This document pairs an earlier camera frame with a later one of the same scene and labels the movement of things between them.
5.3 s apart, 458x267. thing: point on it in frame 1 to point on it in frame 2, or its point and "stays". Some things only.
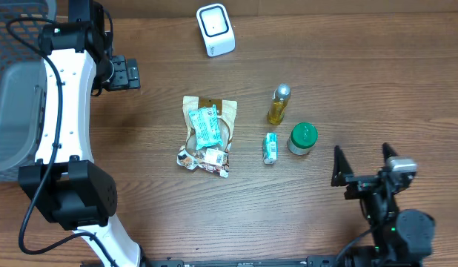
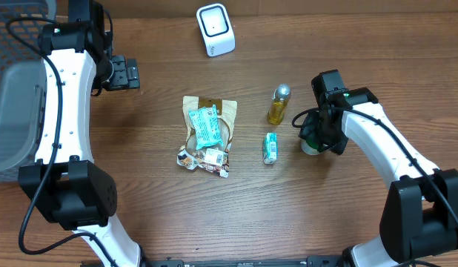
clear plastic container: x=279 y=103 stays
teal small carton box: x=270 y=150 stays
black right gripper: x=366 y=184 to x=323 y=139
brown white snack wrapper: x=210 y=159 stays
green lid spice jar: x=303 y=136 to x=311 y=147
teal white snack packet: x=207 y=127 stays
